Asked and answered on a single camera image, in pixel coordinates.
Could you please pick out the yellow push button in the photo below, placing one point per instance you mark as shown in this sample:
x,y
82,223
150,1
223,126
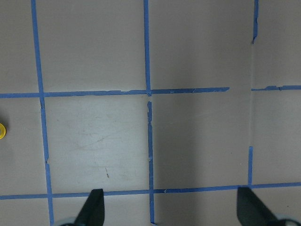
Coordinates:
x,y
2,131

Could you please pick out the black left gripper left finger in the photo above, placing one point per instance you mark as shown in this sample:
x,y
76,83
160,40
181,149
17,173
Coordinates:
x,y
93,209

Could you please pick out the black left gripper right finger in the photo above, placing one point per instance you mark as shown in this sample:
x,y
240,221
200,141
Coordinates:
x,y
251,211

